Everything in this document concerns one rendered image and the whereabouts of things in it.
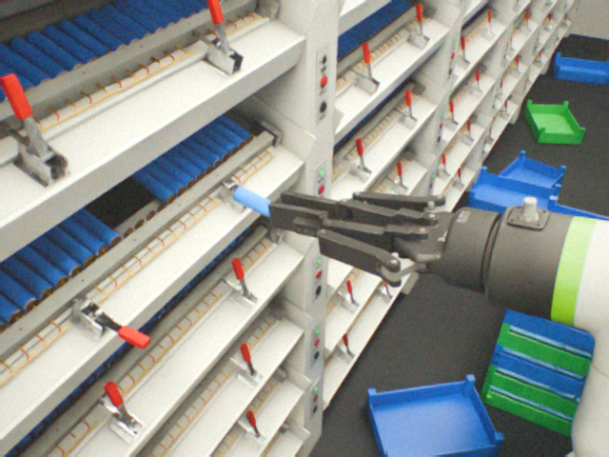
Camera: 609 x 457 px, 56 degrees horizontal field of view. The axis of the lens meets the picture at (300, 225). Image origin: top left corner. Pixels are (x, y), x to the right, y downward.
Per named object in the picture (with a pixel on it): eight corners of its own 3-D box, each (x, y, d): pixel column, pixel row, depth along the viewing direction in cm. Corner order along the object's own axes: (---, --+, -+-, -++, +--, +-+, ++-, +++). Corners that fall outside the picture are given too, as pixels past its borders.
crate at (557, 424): (600, 389, 165) (610, 371, 160) (592, 447, 151) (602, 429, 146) (495, 350, 176) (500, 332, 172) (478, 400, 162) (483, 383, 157)
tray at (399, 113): (430, 117, 155) (456, 75, 145) (322, 242, 114) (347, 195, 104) (367, 77, 158) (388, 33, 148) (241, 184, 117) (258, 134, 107)
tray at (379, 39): (442, 45, 143) (470, -7, 133) (324, 154, 102) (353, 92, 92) (374, 3, 146) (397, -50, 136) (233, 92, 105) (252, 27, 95)
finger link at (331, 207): (334, 204, 60) (338, 200, 61) (279, 192, 64) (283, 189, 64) (337, 228, 62) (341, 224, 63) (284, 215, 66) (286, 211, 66)
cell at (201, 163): (177, 147, 85) (211, 171, 84) (168, 152, 84) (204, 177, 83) (179, 138, 83) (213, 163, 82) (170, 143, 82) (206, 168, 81)
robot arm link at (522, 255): (545, 349, 49) (567, 286, 56) (560, 238, 43) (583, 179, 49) (475, 329, 52) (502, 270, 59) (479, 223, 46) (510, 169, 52)
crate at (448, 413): (467, 391, 165) (472, 373, 160) (498, 457, 149) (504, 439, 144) (365, 406, 161) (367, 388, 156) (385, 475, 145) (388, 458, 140)
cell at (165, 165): (158, 160, 82) (193, 185, 81) (148, 166, 81) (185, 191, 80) (159, 150, 81) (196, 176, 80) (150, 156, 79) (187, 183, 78)
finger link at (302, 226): (341, 236, 59) (327, 252, 57) (299, 228, 62) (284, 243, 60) (340, 224, 58) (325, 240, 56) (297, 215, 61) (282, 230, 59)
